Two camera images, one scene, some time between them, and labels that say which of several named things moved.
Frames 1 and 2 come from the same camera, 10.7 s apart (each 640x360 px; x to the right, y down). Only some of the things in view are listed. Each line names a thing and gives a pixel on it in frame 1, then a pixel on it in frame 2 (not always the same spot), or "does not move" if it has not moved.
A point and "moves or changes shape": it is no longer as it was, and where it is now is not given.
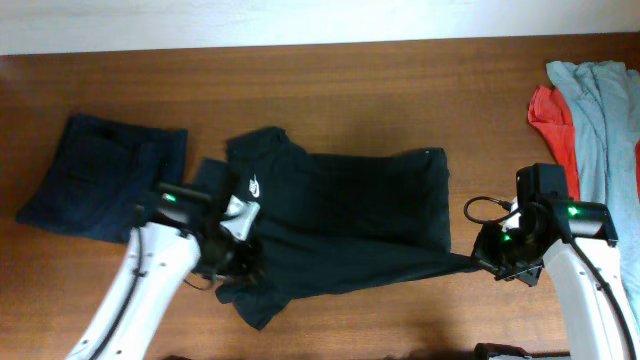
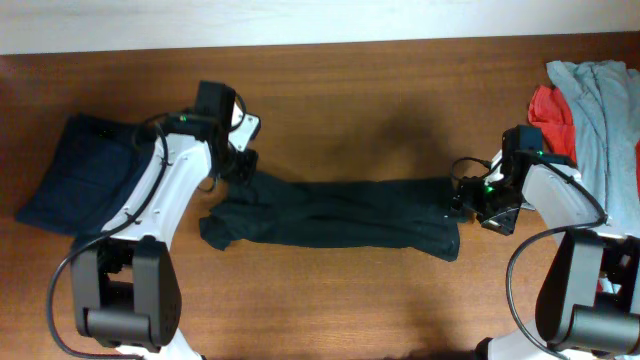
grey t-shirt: [604, 100] does not move
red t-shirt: [549, 112] does not move
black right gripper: [483, 254] to [467, 195]
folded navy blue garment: [102, 174] does not move
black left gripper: [243, 264] to [243, 173]
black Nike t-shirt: [331, 221] moves or changes shape
